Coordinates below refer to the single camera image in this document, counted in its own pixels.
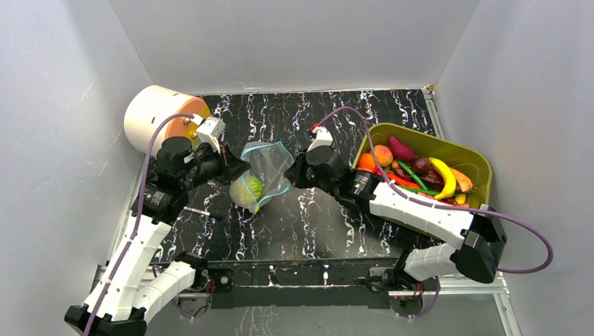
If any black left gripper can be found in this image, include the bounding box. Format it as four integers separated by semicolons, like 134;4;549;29
181;139;251;190

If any green toy cabbage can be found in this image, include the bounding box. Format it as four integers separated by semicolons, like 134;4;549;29
229;174;263;209

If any clear zip top bag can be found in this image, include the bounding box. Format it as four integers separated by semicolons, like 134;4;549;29
239;141;294;214

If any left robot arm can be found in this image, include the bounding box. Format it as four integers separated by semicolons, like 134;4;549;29
64;136;251;335

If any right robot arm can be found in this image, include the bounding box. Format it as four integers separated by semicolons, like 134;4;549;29
284;146;507;290

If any orange toy fruit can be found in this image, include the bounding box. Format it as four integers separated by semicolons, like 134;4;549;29
357;153;376;173

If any black and white marker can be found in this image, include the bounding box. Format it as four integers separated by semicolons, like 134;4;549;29
184;206;223;221

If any toy peach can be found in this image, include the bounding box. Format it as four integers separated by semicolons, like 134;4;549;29
373;145;394;168

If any purple toy sweet potato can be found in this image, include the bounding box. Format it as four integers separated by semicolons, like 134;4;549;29
388;136;417;162

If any white round drawer cabinet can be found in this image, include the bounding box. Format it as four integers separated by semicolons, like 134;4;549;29
124;85;211;158

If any olive green plastic bin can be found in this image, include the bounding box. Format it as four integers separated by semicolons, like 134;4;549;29
369;122;492;223

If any green toy chili pepper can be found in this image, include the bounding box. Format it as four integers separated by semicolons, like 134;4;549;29
397;160;438;195

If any yellow toy banana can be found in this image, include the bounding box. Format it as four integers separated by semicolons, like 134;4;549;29
428;157;457;200

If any orange toy carrot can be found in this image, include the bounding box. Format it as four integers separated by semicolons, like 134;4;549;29
450;168;474;193

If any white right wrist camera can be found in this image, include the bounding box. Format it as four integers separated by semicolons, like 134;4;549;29
307;124;333;152

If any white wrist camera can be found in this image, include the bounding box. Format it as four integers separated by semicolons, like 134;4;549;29
191;115;226;154
307;124;333;152

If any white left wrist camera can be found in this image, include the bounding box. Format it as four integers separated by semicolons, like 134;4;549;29
191;115;226;154

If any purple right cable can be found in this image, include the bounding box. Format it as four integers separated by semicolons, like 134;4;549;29
310;106;555;320

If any purple cable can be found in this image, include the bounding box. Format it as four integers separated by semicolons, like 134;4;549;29
82;113;198;336
310;106;555;320

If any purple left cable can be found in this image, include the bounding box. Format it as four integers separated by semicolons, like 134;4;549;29
82;113;198;336

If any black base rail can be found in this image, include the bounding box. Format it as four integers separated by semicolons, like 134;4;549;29
204;258;442;311

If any aluminium frame rail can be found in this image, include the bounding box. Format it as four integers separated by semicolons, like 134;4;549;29
90;263;511;298

